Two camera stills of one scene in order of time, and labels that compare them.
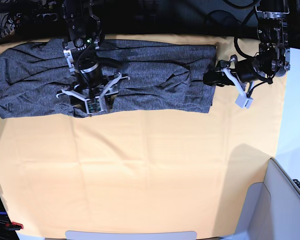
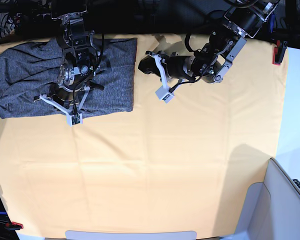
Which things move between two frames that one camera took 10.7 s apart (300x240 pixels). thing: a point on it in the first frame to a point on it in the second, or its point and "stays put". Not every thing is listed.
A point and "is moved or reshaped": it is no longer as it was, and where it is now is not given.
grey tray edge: [131, 236] stays put
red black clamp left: [13, 226] stays put
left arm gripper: [91, 93] to [70, 100]
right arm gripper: [241, 73] to [171, 65]
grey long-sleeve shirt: [26, 78] is moved or reshaped
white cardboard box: [274, 209] stays put
